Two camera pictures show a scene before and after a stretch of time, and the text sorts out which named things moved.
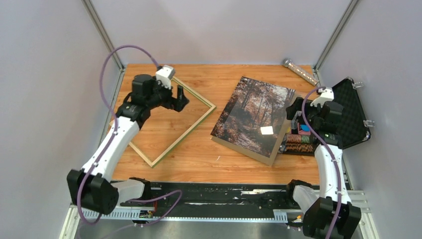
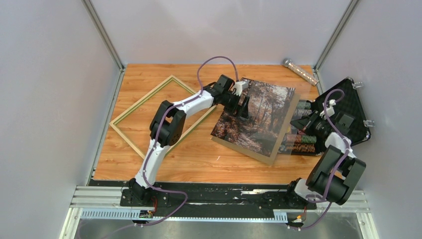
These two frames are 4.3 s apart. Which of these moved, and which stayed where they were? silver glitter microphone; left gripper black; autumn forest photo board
Moved: left gripper black
Stayed: autumn forest photo board; silver glitter microphone
